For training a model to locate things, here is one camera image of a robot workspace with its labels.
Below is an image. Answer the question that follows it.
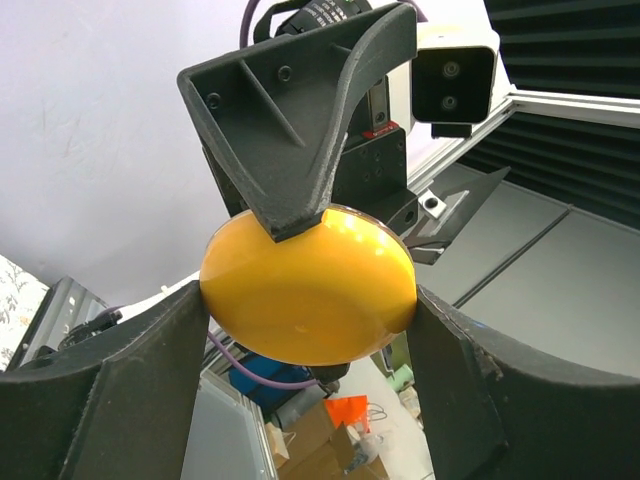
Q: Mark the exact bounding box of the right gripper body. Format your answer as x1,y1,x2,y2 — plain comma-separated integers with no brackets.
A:
332,77,418,235

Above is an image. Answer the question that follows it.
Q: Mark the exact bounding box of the orange round pill case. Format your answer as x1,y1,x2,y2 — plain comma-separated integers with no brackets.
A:
199,205,418,367

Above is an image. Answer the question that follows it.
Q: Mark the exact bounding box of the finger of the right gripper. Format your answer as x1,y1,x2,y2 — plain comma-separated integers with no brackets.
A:
177,3,417,242

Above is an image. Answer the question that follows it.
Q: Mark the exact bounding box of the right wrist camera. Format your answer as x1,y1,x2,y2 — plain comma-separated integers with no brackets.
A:
387,22,500,139

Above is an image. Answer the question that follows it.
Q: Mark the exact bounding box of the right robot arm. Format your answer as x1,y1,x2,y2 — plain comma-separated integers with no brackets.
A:
177,1,417,242

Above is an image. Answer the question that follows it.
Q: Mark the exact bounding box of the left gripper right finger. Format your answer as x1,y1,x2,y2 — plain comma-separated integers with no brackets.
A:
407,287,639,479

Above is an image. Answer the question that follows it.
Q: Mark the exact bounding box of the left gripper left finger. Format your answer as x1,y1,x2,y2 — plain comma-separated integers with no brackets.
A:
1,281,209,479

